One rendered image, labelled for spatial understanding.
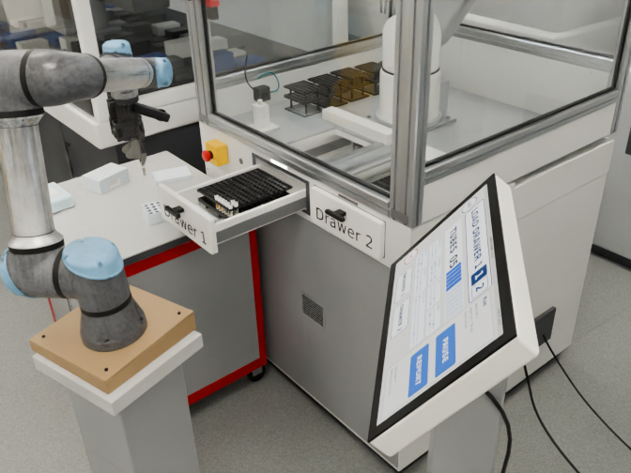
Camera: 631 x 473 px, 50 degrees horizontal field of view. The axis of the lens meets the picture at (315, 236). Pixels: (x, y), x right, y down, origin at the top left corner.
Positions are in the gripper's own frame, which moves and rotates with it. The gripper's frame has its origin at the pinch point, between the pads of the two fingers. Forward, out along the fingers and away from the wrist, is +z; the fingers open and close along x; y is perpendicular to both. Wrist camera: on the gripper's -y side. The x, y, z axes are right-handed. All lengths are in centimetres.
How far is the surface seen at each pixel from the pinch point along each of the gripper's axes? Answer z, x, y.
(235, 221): 8.7, 33.9, -14.5
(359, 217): 6, 55, -42
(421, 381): -9, 126, -9
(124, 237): 21.1, 5.1, 10.9
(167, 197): 6.3, 15.0, -1.6
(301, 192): 8.1, 29.5, -37.4
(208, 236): 9.7, 36.5, -5.7
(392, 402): -4, 123, -6
